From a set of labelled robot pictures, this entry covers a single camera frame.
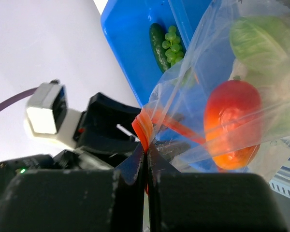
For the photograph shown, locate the red orange mango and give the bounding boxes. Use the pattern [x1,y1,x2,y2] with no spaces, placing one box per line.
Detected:
[203,80,262,170]

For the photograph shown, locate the dark green cucumber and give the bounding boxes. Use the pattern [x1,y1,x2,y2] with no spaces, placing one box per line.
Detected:
[149,23,170,73]

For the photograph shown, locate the blue plastic tray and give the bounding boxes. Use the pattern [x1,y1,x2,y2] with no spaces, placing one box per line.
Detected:
[100,0,223,172]

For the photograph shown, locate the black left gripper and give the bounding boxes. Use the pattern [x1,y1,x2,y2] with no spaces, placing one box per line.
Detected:
[0,91,141,193]

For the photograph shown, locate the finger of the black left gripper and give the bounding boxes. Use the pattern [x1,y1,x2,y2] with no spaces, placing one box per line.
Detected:
[154,113,191,161]

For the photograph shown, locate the green grape bunch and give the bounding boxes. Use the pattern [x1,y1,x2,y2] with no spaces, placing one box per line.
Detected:
[162,25,185,66]

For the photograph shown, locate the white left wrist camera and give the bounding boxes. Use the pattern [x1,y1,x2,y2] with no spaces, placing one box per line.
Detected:
[24,79,82,149]

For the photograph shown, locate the white slotted cable duct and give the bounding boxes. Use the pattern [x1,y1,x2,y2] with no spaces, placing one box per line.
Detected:
[269,157,290,198]

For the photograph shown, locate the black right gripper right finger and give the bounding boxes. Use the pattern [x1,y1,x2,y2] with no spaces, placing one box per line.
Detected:
[147,145,288,232]

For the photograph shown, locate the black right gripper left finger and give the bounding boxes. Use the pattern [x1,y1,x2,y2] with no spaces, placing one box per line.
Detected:
[0,146,145,232]

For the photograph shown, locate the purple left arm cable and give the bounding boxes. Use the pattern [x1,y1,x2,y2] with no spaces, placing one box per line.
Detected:
[0,87,38,119]

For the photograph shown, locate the clear zip top bag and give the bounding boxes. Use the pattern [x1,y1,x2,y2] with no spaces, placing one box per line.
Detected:
[131,0,290,196]

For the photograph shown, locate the white green cabbage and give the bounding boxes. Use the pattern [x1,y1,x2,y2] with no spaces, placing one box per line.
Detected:
[230,15,290,137]

